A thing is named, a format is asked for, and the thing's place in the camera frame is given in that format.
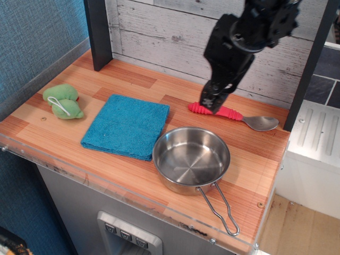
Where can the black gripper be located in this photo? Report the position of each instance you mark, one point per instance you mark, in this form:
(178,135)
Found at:
(229,64)

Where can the red handled metal spoon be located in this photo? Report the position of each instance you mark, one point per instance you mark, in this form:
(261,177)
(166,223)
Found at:
(257,123)

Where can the steel pan with wire handle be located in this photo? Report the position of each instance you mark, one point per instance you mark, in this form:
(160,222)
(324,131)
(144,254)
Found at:
(192,161)

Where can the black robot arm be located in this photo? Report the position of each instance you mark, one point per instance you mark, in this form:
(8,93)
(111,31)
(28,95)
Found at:
(263,23)

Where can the blue folded cloth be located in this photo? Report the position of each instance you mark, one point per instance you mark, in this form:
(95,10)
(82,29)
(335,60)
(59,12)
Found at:
(127,126)

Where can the white ribbed appliance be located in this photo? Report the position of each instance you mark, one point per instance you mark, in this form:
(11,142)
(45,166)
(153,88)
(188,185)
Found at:
(310,169)

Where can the green plush toy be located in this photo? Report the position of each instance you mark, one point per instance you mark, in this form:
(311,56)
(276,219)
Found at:
(63,100)

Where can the grey toy dispenser panel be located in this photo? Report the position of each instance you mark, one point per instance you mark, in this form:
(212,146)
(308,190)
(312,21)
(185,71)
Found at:
(121,237)

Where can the clear acrylic edge guard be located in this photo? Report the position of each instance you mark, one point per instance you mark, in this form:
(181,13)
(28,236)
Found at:
(255,160)

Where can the yellow black object corner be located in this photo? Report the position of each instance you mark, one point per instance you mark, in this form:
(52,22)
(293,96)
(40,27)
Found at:
(13,246)

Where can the dark grey right post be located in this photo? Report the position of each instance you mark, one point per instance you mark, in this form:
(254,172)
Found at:
(312,61)

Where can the dark grey post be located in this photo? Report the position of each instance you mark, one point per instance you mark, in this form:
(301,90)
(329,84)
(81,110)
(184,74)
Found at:
(98,31)
(312,61)

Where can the dark grey left post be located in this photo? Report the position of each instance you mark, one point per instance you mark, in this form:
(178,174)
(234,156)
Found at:
(98,31)

